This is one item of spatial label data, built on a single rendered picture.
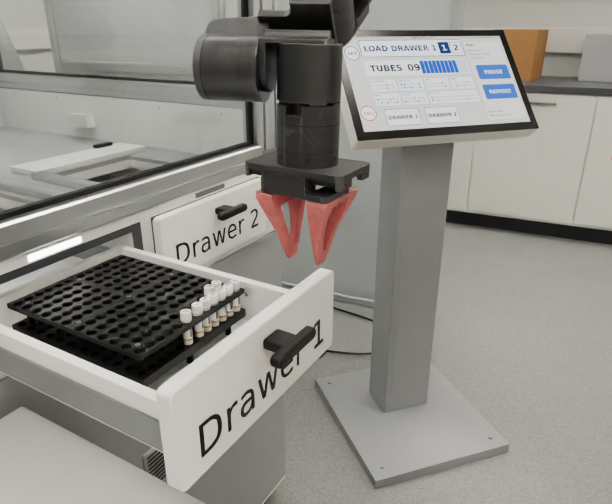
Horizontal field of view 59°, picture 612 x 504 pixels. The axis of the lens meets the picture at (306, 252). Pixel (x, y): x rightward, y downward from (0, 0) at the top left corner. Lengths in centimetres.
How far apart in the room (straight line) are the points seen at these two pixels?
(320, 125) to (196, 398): 26
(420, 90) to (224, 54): 99
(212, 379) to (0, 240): 34
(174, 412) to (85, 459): 23
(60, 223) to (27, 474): 31
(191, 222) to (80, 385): 41
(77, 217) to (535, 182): 303
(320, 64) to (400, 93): 94
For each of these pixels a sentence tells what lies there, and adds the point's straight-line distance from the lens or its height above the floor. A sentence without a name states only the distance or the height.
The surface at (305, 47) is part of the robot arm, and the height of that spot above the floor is 119.
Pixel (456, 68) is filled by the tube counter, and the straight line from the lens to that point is 153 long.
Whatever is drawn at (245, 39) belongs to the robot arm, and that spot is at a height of 120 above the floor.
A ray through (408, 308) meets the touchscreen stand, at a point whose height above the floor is 42.
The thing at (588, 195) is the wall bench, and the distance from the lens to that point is 355.
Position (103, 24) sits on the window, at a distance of 83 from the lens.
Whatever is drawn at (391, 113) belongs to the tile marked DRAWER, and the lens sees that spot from 136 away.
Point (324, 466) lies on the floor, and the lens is 173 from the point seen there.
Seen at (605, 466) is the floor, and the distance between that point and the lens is 194.
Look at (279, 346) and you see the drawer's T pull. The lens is 55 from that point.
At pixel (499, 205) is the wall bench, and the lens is 358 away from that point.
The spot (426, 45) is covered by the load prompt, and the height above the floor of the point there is 116.
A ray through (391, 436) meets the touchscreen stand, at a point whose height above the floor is 4.
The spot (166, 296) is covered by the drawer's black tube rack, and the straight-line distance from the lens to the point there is 69.
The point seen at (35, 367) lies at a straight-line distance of 66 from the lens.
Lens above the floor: 121
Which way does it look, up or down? 23 degrees down
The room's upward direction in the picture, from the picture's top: straight up
